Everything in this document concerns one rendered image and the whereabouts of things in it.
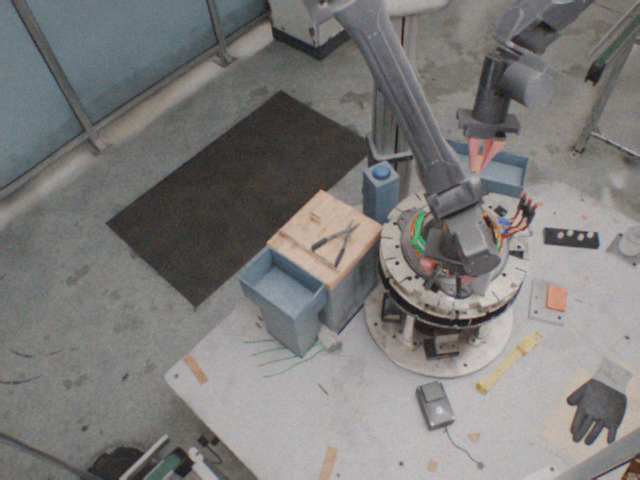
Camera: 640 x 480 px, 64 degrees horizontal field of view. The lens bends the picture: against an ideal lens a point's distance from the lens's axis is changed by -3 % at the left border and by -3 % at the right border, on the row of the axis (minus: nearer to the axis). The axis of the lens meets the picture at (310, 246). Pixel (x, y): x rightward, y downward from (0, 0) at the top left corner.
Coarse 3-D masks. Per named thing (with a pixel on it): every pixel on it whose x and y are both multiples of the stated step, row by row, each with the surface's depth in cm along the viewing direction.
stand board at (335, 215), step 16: (320, 192) 128; (304, 208) 125; (320, 208) 125; (336, 208) 124; (288, 224) 123; (304, 224) 122; (320, 224) 122; (336, 224) 122; (352, 224) 121; (368, 224) 121; (272, 240) 121; (288, 240) 120; (304, 240) 120; (336, 240) 119; (352, 240) 119; (368, 240) 119; (288, 256) 118; (304, 256) 117; (336, 256) 117; (352, 256) 116; (320, 272) 115; (336, 272) 114
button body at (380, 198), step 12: (372, 168) 135; (372, 180) 133; (396, 180) 133; (372, 192) 135; (384, 192) 134; (396, 192) 137; (372, 204) 139; (384, 204) 139; (396, 204) 141; (372, 216) 143; (384, 216) 143
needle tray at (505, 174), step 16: (448, 144) 135; (464, 144) 133; (464, 160) 135; (496, 160) 134; (512, 160) 132; (528, 160) 128; (480, 176) 132; (496, 176) 131; (512, 176) 131; (496, 192) 128; (512, 192) 126
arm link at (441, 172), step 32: (352, 0) 58; (384, 0) 58; (352, 32) 60; (384, 32) 60; (384, 64) 63; (384, 96) 66; (416, 96) 66; (416, 128) 69; (416, 160) 73; (448, 160) 73; (448, 192) 78
